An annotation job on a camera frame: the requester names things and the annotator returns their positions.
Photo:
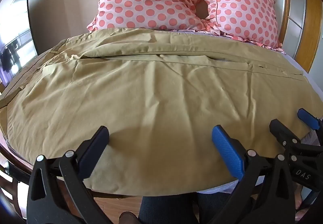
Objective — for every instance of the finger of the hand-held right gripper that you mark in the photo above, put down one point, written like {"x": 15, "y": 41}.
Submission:
{"x": 309, "y": 117}
{"x": 282, "y": 130}

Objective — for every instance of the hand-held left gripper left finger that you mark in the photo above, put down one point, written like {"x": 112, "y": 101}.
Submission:
{"x": 94, "y": 149}

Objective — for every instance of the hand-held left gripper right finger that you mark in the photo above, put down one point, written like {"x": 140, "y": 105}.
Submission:
{"x": 227, "y": 149}

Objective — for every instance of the khaki pants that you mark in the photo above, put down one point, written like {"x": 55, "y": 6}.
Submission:
{"x": 156, "y": 103}

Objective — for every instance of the white bed sheet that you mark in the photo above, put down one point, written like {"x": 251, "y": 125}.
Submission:
{"x": 304, "y": 66}

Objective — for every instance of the person's right leg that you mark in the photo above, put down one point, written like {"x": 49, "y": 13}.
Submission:
{"x": 217, "y": 210}

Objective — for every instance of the person's leg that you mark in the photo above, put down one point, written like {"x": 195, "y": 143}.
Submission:
{"x": 217, "y": 210}
{"x": 165, "y": 210}

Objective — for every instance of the person's left foot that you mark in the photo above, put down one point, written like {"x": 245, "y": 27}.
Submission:
{"x": 127, "y": 219}

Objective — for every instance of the person's left leg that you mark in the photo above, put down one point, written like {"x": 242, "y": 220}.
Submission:
{"x": 165, "y": 210}

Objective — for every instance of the wooden wardrobe with grey panels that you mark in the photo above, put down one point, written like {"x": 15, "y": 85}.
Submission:
{"x": 306, "y": 7}

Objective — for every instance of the wooden headboard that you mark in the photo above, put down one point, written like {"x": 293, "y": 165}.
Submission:
{"x": 284, "y": 4}

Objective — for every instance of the window with hanging clothes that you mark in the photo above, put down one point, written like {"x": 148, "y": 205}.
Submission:
{"x": 15, "y": 40}

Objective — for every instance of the dark wooden bed frame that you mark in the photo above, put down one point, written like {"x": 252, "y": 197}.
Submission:
{"x": 17, "y": 171}

